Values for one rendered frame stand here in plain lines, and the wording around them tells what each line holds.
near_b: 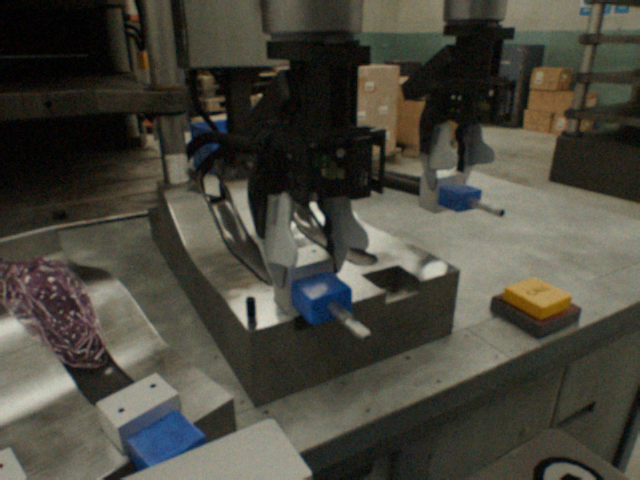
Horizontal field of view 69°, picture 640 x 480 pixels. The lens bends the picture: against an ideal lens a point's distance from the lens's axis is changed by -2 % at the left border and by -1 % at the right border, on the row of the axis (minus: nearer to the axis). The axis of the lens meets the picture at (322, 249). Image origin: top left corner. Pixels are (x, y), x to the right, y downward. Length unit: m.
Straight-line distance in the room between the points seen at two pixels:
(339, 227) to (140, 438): 0.24
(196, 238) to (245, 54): 0.75
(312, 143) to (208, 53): 0.93
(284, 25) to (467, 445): 0.62
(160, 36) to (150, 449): 0.89
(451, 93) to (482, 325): 0.30
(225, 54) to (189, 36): 0.10
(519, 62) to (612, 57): 1.10
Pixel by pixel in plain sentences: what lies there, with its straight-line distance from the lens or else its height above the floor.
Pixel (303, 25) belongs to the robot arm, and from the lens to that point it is 0.35.
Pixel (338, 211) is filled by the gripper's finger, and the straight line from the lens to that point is 0.44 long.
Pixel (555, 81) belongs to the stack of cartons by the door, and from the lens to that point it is 7.17.
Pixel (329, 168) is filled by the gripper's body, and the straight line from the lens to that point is 0.36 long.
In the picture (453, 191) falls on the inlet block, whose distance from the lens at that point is 0.67.
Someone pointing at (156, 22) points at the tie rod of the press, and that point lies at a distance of 1.11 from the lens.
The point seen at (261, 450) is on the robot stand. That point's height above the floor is 0.99.
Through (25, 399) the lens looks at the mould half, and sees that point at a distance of 0.48.
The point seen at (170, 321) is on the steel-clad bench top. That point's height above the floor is 0.80.
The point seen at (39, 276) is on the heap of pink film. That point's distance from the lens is 0.54.
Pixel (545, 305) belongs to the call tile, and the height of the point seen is 0.84.
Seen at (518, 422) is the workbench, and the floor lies 0.58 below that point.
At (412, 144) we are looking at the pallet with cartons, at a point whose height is 0.14.
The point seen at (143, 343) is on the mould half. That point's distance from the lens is 0.50.
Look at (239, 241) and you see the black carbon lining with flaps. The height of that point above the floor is 0.88.
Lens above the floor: 1.13
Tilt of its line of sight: 24 degrees down
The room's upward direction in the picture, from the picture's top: straight up
